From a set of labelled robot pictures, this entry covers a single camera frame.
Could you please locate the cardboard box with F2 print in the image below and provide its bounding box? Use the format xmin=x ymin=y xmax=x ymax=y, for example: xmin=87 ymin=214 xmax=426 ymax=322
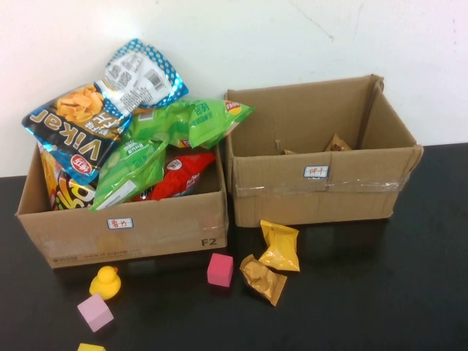
xmin=16 ymin=138 xmax=230 ymax=270

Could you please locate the yellow rubber duck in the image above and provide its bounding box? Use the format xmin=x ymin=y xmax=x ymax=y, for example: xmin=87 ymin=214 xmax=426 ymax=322
xmin=88 ymin=265 xmax=121 ymax=301

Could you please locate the blue polka dot Vikar bag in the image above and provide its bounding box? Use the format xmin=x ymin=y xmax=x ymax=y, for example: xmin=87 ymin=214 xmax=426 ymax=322
xmin=20 ymin=38 xmax=189 ymax=186

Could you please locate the magenta foam cube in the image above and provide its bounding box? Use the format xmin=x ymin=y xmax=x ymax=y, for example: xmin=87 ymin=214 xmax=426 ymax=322
xmin=206 ymin=253 xmax=234 ymax=286

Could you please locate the small green chips bag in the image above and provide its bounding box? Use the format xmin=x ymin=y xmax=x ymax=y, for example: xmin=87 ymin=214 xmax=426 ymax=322
xmin=88 ymin=138 xmax=169 ymax=212

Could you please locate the golden brown snack packet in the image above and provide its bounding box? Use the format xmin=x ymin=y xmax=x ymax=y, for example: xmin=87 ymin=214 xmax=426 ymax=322
xmin=239 ymin=254 xmax=288 ymax=306

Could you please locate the large green chips bag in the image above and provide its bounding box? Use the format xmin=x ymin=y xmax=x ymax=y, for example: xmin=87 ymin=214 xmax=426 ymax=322
xmin=129 ymin=98 xmax=256 ymax=150

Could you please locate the red chips bag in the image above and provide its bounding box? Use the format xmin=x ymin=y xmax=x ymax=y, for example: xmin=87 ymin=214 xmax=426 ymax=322
xmin=131 ymin=152 xmax=216 ymax=202

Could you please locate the yellow orange chips bag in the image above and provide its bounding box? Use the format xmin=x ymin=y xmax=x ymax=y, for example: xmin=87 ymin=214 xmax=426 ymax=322
xmin=38 ymin=144 xmax=99 ymax=212

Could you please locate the yellow snack packet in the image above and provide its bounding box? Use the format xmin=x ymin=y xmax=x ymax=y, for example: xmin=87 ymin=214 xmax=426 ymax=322
xmin=259 ymin=219 xmax=301 ymax=273

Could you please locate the light pink foam cube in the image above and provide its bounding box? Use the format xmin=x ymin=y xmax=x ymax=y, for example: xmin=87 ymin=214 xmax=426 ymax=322
xmin=77 ymin=293 xmax=115 ymax=333

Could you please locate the brown crumpled snack packet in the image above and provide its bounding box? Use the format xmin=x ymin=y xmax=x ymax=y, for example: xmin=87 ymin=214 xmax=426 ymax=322
xmin=324 ymin=133 xmax=354 ymax=153

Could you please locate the cardboard box with clear tape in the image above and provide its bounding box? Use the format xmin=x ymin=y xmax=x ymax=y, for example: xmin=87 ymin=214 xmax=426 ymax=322
xmin=224 ymin=74 xmax=425 ymax=227

